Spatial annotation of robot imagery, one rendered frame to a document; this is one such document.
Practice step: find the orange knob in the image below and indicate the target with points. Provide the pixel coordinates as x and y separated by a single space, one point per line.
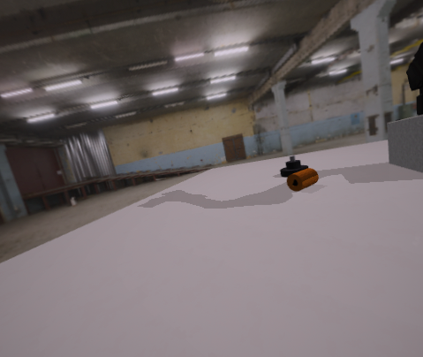
302 179

